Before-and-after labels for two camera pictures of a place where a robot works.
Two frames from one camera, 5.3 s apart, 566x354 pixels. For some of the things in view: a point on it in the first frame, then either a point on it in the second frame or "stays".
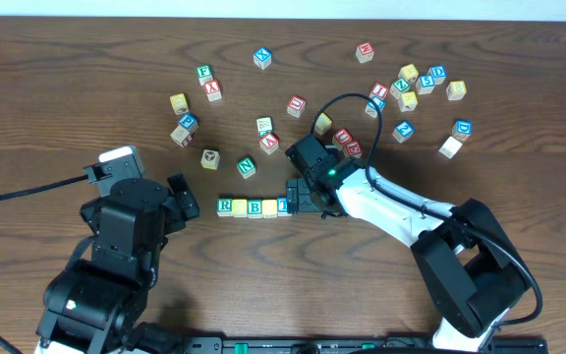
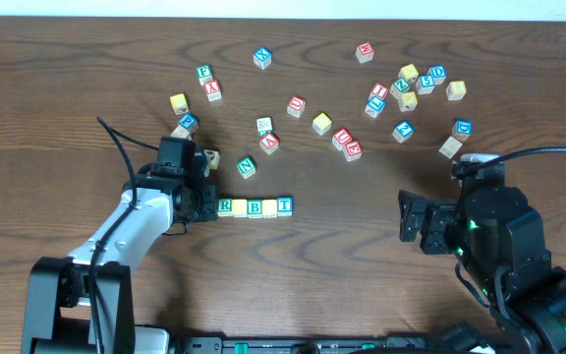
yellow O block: [240, 207] stays
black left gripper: [181, 198] to [206, 203]
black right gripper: [305, 198] to [430, 228]
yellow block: [269, 208] stays
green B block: [254, 208] stays
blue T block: [282, 206] stays
